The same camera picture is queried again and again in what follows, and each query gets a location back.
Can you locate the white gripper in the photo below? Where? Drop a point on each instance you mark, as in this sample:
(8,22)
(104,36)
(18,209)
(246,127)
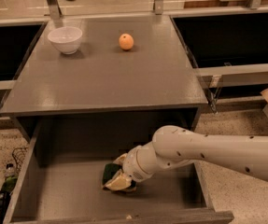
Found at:
(133,167)

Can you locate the green yellow sponge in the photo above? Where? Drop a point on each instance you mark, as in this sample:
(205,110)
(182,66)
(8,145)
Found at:
(115,179)

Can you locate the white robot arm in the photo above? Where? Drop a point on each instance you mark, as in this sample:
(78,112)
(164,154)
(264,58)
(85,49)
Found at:
(172,147)

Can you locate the grey open top drawer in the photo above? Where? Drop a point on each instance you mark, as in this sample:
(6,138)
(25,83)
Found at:
(61,177)

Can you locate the grey counter cabinet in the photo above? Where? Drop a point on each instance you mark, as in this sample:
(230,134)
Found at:
(154,74)

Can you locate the green plastic bottle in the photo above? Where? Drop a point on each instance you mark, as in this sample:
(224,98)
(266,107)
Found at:
(10,179)

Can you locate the orange fruit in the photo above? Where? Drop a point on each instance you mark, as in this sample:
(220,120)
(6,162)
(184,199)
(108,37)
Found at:
(126,41)

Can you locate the white ceramic bowl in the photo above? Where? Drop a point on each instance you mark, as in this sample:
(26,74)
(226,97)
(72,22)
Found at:
(66,39)

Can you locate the black wire basket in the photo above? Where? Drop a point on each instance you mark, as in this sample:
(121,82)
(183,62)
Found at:
(18,155)

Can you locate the left metal post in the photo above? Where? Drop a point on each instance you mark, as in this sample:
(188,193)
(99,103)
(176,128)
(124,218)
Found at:
(54,9)

